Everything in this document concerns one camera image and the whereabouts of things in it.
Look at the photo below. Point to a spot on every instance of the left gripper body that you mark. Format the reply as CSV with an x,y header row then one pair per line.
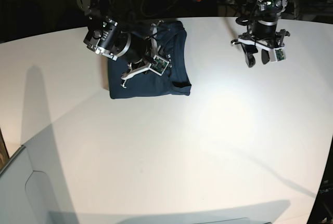
x,y
262,34

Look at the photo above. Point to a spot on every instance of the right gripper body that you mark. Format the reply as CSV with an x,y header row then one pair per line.
x,y
139,50

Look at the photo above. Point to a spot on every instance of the dark blue T-shirt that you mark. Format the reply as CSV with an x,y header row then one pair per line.
x,y
167,76

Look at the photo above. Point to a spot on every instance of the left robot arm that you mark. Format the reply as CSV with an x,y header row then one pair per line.
x,y
263,10

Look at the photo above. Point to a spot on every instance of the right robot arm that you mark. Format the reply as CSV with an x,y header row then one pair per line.
x,y
116,39

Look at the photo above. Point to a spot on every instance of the grey table edge panel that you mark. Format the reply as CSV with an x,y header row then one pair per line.
x,y
32,194

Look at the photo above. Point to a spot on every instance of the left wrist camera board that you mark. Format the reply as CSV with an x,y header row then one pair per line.
x,y
277,54

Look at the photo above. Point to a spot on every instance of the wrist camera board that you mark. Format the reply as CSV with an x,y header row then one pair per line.
x,y
159,65
277,54

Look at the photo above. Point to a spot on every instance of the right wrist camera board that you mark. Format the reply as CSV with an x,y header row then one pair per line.
x,y
159,65

